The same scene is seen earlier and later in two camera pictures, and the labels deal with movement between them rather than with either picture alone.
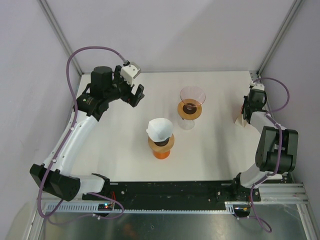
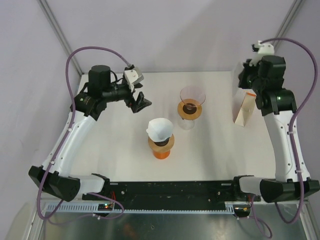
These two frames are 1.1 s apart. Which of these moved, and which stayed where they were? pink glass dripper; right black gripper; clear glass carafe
Moved: right black gripper
Stayed: clear glass carafe; pink glass dripper
